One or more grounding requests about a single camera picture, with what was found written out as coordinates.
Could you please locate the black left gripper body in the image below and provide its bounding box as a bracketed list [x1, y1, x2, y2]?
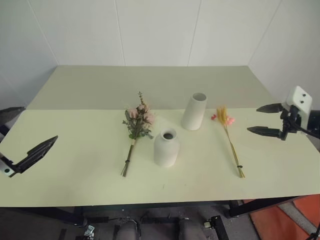
[7, 161, 22, 179]

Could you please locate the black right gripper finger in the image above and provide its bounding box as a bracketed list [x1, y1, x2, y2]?
[246, 126, 284, 139]
[256, 102, 284, 114]

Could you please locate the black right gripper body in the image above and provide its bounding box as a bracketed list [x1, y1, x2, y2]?
[279, 104, 301, 142]

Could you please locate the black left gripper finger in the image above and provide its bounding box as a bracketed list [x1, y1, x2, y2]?
[14, 135, 59, 174]

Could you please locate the white conical vase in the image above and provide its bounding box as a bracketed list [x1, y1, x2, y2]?
[180, 92, 208, 132]

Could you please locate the white narrow-necked vase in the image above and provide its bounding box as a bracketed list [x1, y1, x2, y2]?
[153, 127, 182, 168]

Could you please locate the yellow dried flower bunch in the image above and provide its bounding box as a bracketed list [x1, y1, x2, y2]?
[210, 105, 246, 179]

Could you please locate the orange floor mat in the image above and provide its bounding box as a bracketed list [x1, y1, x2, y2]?
[242, 193, 320, 240]

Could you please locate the black aluminium profile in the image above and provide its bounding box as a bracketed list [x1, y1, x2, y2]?
[211, 214, 230, 240]

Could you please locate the pink flower bouquet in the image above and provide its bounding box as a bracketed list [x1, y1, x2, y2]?
[120, 91, 156, 178]

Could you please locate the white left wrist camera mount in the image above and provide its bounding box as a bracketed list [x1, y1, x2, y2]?
[0, 154, 15, 176]

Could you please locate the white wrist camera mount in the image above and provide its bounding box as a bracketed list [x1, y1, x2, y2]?
[285, 85, 314, 126]
[0, 154, 15, 176]

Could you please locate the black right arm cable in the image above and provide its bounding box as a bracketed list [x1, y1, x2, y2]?
[294, 124, 314, 137]

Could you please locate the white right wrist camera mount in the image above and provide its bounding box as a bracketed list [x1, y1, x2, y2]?
[285, 85, 314, 126]

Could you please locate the black table frame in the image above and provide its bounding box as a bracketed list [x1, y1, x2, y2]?
[0, 196, 304, 227]

